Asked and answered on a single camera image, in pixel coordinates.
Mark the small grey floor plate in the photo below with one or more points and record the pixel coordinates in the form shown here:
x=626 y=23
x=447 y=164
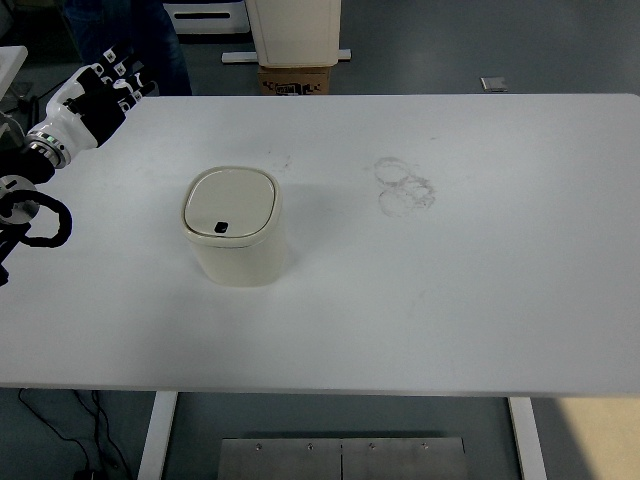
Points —
x=494 y=84

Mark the white appliance with black slot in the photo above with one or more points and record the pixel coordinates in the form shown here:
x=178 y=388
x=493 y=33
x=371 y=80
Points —
x=210 y=17

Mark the cream plastic trash bin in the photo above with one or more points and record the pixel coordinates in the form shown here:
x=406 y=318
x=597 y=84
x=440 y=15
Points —
x=240 y=250

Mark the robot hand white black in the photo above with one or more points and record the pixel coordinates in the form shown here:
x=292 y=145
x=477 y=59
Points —
x=95 y=110

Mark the white flat base bar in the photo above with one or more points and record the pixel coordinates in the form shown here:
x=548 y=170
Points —
x=237 y=57

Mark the large cream plastic cabinet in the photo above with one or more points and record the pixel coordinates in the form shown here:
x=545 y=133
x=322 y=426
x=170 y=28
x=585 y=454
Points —
x=295 y=30

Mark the white side table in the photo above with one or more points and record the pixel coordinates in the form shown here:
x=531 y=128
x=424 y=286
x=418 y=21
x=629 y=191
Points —
x=10 y=62

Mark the person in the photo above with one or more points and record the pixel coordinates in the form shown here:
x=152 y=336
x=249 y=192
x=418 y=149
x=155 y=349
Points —
x=160 y=45

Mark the white table leg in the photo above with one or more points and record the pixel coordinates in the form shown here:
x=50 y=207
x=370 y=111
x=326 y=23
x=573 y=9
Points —
x=157 y=435
x=527 y=440

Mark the brown cardboard box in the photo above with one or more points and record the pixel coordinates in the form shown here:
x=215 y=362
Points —
x=292 y=77

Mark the grey metal plate with screws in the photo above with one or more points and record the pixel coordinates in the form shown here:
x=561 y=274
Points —
x=300 y=460

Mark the beige floor mat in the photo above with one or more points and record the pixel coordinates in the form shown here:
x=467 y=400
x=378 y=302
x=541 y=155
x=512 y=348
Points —
x=600 y=440

